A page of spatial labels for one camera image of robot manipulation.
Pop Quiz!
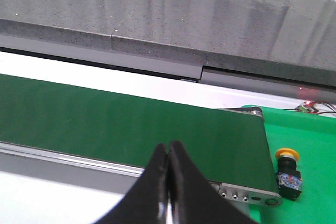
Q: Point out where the aluminium conveyor side rail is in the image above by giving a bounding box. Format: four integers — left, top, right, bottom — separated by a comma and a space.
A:
1, 142, 144, 177

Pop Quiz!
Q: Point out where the small wired circuit board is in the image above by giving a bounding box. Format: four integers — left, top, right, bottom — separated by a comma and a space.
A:
286, 100, 336, 116

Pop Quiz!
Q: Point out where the green conveyor belt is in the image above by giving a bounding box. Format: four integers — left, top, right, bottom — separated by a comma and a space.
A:
1, 75, 277, 193

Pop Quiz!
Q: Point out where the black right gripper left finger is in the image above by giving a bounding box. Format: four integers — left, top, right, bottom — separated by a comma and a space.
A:
96, 144, 168, 223

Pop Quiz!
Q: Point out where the metal conveyor end bracket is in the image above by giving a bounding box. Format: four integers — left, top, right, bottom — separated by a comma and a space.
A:
209, 181, 282, 207

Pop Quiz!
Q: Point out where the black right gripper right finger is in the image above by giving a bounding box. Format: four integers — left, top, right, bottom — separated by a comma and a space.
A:
169, 141, 255, 223

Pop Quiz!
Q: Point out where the grey speckled stone counter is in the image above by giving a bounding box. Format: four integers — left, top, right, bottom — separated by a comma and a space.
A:
0, 0, 336, 99

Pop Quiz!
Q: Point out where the green plastic tray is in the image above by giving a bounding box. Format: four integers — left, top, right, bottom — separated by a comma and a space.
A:
250, 107, 335, 223

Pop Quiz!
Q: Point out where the yellow push button switch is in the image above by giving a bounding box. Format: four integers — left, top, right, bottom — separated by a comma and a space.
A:
275, 148, 302, 201

